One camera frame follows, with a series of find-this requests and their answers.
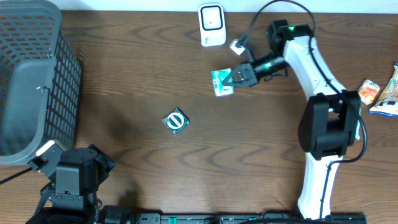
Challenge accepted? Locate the grey plastic mesh basket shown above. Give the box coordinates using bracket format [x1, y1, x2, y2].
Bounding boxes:
[1, 1, 83, 166]

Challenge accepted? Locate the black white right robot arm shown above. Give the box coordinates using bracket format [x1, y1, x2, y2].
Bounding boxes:
[222, 20, 361, 220]

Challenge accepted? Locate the yellow chip bag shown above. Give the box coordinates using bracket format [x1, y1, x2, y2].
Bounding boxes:
[369, 62, 398, 117]

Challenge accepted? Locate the teal white small packet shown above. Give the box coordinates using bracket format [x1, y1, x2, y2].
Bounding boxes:
[211, 68, 234, 97]

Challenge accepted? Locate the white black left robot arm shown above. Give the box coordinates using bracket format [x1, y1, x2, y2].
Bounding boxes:
[27, 140, 136, 223]

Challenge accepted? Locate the orange snack packet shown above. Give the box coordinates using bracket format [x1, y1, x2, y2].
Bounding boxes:
[358, 79, 380, 105]

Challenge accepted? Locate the dark green round-logo packet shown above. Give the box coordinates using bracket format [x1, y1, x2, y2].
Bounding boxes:
[162, 108, 190, 136]

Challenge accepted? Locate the white barcode scanner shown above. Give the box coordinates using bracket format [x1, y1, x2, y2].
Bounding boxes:
[198, 3, 226, 47]

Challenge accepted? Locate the teal wet wipes pack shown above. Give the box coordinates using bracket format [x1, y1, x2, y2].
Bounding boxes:
[355, 120, 361, 140]

